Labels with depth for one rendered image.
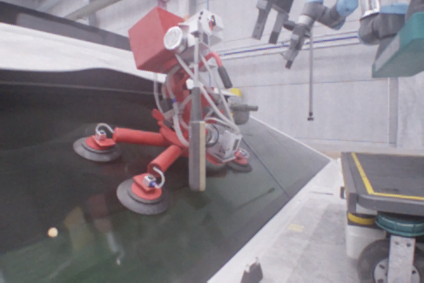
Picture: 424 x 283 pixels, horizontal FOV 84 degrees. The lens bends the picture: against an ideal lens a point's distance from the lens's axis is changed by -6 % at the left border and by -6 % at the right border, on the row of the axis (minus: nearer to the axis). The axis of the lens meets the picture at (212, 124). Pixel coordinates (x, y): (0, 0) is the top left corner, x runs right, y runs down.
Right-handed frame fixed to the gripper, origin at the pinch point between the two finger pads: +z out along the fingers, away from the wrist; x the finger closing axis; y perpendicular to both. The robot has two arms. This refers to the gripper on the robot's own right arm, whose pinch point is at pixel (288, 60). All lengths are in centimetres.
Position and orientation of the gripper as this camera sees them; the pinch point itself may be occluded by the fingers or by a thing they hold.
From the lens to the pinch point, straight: 121.2
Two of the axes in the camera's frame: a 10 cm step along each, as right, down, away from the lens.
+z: -4.2, 9.1, 0.6
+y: 8.5, 4.1, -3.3
